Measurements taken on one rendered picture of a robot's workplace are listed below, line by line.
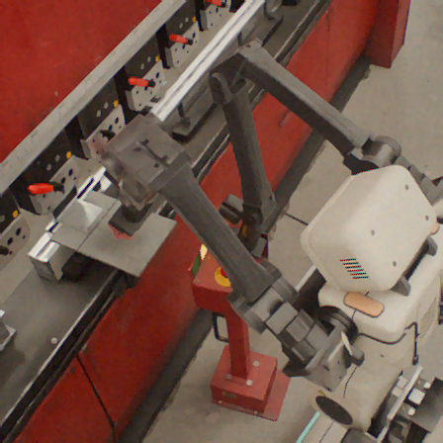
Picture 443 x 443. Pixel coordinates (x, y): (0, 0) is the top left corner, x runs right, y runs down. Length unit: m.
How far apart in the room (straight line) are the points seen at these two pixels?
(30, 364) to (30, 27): 0.78
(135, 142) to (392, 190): 0.46
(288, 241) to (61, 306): 1.37
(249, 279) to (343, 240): 0.17
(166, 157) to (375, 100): 2.62
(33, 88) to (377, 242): 0.77
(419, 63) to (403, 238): 2.66
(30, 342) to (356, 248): 0.89
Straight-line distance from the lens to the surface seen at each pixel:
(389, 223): 1.17
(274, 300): 1.18
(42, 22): 1.44
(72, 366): 1.77
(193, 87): 2.09
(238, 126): 1.54
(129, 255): 1.61
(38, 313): 1.73
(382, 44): 3.66
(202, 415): 2.47
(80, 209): 1.74
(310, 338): 1.18
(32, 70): 1.44
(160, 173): 0.96
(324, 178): 3.10
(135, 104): 1.79
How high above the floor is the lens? 2.26
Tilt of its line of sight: 50 degrees down
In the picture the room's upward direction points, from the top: 7 degrees counter-clockwise
